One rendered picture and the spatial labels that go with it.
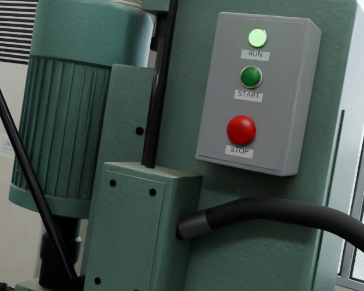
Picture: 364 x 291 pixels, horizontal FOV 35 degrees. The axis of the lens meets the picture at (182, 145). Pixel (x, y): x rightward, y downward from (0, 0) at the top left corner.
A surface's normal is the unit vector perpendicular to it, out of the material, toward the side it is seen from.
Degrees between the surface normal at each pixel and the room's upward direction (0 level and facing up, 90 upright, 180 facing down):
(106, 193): 90
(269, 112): 90
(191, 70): 90
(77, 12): 90
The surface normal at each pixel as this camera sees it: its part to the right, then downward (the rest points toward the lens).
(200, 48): -0.42, -0.02
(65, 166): 0.02, 0.06
